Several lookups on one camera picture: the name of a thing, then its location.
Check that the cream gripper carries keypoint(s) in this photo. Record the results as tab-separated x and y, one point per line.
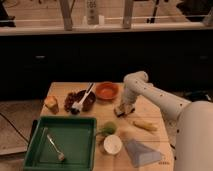
125	107

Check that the dark cabinet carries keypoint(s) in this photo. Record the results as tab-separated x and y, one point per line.
174	60

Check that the white cup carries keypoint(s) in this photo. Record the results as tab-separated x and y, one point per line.
112	144

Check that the metal fork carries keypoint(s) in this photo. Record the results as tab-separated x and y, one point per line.
61	156

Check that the orange bowl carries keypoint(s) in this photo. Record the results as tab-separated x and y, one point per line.
106	90

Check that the green toy vegetable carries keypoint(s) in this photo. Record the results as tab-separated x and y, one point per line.
107	129

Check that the green plastic tray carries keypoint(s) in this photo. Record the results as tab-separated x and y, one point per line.
74	136

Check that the grey blue cloth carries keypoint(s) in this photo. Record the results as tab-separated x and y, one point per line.
140	154

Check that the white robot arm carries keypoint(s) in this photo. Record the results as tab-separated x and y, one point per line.
194	138

